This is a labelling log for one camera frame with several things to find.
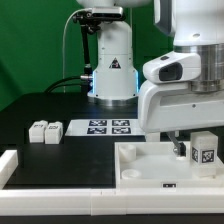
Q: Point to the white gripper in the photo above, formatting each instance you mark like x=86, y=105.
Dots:
x=173, y=107

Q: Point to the white tag sheet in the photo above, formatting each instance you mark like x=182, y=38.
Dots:
x=104, y=127

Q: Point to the white square tabletop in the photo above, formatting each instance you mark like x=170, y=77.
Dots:
x=155, y=165

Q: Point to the black camera on stand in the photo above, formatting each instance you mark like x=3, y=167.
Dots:
x=86, y=43

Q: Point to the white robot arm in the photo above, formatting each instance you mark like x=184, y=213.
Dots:
x=197, y=58

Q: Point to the white U-shaped fence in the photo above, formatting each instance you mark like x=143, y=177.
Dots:
x=102, y=201

